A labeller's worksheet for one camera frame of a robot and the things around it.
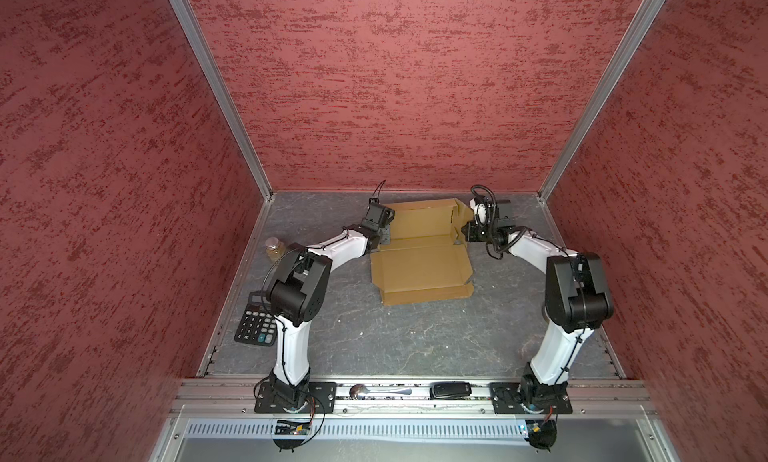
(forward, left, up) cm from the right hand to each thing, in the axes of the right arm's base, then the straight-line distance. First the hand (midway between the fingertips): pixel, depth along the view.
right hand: (460, 232), depth 99 cm
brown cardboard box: (-6, +12, -6) cm, 14 cm away
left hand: (+1, +28, -1) cm, 28 cm away
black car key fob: (-46, +10, -5) cm, 47 cm away
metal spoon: (-45, +34, -8) cm, 57 cm away
